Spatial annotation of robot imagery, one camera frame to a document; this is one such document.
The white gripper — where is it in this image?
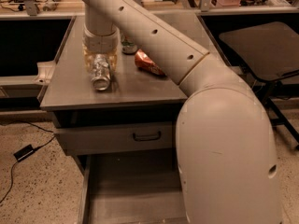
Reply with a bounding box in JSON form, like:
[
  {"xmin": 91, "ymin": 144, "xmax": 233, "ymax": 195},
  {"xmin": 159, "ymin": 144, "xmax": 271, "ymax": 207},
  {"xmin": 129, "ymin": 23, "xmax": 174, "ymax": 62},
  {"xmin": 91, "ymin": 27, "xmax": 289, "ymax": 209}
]
[{"xmin": 83, "ymin": 28, "xmax": 118, "ymax": 73}]

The silver redbull can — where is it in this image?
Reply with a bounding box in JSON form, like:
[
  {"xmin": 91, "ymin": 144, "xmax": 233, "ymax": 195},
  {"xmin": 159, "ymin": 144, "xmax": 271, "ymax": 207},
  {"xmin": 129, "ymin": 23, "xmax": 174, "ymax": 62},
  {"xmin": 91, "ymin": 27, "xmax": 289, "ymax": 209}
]
[{"xmin": 91, "ymin": 54, "xmax": 112, "ymax": 91}]

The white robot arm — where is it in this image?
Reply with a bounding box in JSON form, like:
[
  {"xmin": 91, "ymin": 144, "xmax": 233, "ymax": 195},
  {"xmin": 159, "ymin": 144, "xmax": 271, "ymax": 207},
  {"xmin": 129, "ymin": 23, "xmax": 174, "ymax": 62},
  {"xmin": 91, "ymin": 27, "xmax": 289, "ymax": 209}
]
[{"xmin": 82, "ymin": 0, "xmax": 282, "ymax": 224}]

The upright green white can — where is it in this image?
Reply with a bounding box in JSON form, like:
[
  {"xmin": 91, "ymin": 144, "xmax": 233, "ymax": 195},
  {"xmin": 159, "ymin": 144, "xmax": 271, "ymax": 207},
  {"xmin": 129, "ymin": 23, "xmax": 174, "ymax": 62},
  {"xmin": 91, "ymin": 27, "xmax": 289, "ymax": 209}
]
[{"xmin": 121, "ymin": 33, "xmax": 138, "ymax": 55}]

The crushed orange soda can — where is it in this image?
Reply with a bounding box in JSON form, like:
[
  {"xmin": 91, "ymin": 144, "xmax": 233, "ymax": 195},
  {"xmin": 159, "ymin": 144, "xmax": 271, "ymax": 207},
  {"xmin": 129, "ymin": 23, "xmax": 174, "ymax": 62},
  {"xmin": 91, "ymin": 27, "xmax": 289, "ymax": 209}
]
[{"xmin": 135, "ymin": 49, "xmax": 165, "ymax": 77}]

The upper grey drawer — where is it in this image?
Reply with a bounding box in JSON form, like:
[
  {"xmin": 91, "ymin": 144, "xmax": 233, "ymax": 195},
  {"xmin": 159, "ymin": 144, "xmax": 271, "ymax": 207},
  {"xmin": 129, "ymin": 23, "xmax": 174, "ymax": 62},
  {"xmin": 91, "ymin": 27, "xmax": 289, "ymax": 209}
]
[{"xmin": 55, "ymin": 122, "xmax": 173, "ymax": 156}]

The grey drawer cabinet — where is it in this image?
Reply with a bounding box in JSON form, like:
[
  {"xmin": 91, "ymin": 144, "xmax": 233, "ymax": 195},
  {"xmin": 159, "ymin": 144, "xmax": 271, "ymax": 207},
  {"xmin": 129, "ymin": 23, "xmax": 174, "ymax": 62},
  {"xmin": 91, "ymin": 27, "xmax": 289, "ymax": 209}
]
[{"xmin": 39, "ymin": 11, "xmax": 245, "ymax": 224}]

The open middle grey drawer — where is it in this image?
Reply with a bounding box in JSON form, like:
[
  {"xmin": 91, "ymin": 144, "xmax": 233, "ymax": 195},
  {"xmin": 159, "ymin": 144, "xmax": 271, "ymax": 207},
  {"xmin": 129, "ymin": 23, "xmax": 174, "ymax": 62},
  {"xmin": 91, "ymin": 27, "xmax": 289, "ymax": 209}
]
[{"xmin": 78, "ymin": 148, "xmax": 187, "ymax": 224}]

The dark tool on shelf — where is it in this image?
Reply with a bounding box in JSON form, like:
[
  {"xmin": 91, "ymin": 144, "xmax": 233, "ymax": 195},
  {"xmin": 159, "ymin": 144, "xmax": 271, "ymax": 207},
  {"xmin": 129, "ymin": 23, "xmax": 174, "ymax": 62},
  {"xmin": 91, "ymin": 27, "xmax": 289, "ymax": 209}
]
[{"xmin": 43, "ymin": 0, "xmax": 62, "ymax": 11}]

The black power adapter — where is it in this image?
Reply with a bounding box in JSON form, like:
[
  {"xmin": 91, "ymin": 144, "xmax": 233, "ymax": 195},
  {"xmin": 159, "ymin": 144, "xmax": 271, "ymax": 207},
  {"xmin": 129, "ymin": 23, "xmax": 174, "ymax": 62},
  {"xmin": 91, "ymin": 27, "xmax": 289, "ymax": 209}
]
[{"xmin": 14, "ymin": 145, "xmax": 35, "ymax": 162}]

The black side table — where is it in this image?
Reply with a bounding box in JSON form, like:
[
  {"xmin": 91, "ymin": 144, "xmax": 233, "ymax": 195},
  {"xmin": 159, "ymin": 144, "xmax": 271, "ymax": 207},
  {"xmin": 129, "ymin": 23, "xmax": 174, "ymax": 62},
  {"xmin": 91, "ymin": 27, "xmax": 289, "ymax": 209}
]
[{"xmin": 219, "ymin": 21, "xmax": 299, "ymax": 142}]

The white plastic bracket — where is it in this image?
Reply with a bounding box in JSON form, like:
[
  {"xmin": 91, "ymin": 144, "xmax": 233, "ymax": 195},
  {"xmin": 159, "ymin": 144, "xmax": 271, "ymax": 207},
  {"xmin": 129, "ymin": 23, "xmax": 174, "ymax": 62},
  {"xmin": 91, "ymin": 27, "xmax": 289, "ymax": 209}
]
[{"xmin": 34, "ymin": 61, "xmax": 56, "ymax": 85}]

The black drawer handle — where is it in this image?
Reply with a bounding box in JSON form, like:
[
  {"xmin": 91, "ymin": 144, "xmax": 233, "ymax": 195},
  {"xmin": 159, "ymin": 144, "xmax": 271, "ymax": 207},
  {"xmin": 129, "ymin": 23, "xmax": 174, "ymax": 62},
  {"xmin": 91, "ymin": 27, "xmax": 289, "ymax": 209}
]
[{"xmin": 132, "ymin": 131, "xmax": 162, "ymax": 142}]

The black floor cable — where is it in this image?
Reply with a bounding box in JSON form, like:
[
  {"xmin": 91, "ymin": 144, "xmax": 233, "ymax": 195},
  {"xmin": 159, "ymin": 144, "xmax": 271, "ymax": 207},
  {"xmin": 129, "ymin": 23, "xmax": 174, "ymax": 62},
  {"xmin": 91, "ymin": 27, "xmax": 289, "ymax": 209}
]
[{"xmin": 0, "ymin": 120, "xmax": 56, "ymax": 204}]

